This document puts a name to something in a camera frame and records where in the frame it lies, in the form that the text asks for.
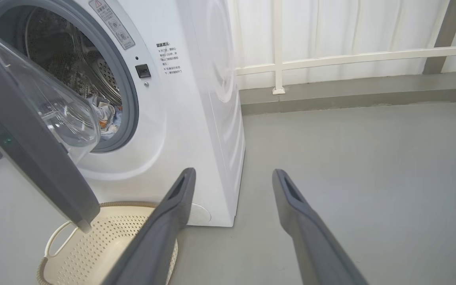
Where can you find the black round washer door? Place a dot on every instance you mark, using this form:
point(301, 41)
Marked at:
point(26, 150)

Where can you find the steel perforated washer drum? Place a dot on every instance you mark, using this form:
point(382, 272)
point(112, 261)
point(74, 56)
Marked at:
point(73, 59)

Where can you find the cream perforated laundry basket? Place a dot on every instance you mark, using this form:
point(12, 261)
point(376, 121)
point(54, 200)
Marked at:
point(93, 253)

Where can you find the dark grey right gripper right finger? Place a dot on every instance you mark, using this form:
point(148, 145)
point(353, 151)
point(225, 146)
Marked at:
point(315, 245)

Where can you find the white metal railing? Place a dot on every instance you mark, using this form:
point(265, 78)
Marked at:
point(331, 59)

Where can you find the blue cartoon print garment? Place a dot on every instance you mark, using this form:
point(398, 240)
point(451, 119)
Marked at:
point(114, 120)
point(103, 109)

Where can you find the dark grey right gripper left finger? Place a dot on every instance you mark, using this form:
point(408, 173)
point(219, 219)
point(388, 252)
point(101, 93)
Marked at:
point(160, 237)

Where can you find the white front-load washing machine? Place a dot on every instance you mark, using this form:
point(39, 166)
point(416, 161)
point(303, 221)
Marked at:
point(196, 118)

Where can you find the round white filter cover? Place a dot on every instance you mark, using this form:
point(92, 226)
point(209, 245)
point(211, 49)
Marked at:
point(201, 213)

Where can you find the grey warning sticker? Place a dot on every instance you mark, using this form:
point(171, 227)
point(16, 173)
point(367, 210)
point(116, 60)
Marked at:
point(113, 23)

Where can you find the grey rubber door gasket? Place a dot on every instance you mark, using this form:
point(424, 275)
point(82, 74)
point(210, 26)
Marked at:
point(127, 103)

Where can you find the black square door lock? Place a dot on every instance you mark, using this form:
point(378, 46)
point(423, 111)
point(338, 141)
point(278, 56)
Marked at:
point(143, 71)

